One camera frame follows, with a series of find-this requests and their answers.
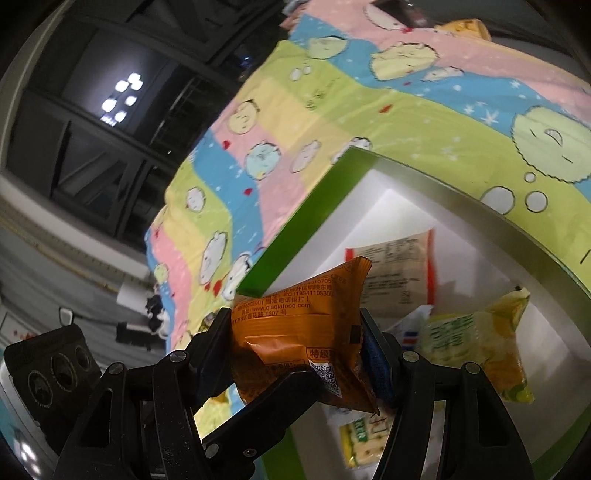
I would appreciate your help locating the yellow green snack packet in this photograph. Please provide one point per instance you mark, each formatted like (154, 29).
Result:
(488, 338)

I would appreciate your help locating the blue white snack packet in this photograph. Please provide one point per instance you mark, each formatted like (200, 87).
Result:
(407, 331)

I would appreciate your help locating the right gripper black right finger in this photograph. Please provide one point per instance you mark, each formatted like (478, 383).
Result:
(382, 363)

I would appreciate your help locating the soda cracker packet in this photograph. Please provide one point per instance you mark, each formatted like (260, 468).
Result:
(364, 440)

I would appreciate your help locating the orange snack packet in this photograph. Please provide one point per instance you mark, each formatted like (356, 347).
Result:
(316, 324)

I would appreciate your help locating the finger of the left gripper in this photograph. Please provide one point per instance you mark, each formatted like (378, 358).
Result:
(262, 423)

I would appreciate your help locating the clear plastic bottle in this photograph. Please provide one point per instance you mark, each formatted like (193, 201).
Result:
(414, 16)

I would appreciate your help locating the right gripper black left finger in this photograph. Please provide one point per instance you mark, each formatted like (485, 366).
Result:
(210, 360)

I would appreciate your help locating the green white storage box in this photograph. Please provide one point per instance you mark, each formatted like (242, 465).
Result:
(479, 256)

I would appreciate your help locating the yellow bag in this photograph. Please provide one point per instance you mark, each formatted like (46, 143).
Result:
(471, 28)

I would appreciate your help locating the colourful cartoon bedsheet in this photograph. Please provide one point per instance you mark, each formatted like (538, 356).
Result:
(501, 125)

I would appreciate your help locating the red white snack packet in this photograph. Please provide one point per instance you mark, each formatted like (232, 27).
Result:
(403, 275)

